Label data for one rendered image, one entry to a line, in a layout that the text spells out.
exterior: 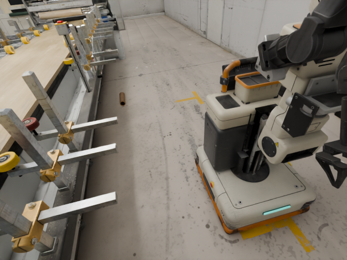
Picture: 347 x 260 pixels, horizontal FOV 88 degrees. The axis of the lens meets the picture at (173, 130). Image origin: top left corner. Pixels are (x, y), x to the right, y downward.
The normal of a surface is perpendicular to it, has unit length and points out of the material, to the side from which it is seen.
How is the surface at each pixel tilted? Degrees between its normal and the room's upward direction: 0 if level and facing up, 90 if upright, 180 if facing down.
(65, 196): 0
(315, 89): 90
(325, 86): 90
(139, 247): 0
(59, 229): 0
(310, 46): 89
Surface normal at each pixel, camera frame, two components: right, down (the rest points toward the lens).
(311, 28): -0.97, 0.20
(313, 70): 0.24, 0.71
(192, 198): -0.08, -0.76
